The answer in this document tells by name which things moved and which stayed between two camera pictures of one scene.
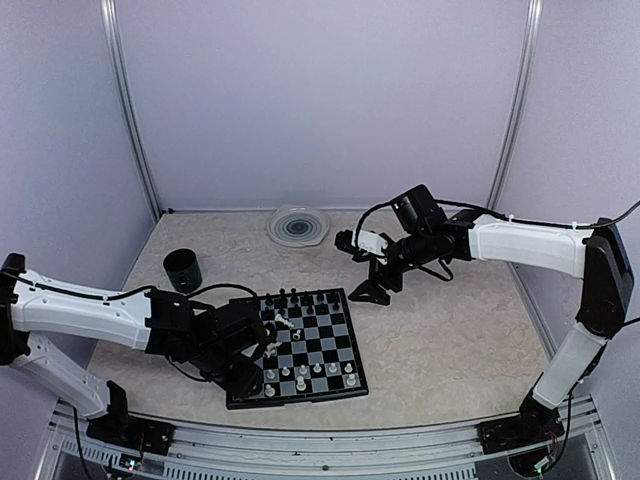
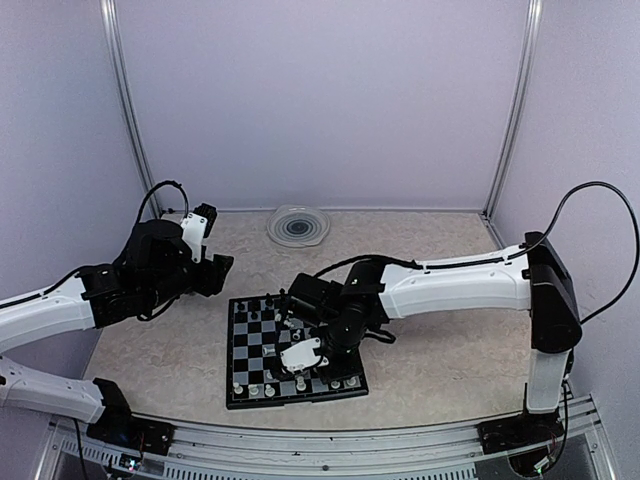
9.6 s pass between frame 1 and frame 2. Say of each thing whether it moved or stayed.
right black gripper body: moved
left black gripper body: moved
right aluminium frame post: stayed
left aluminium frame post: stayed
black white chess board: stayed
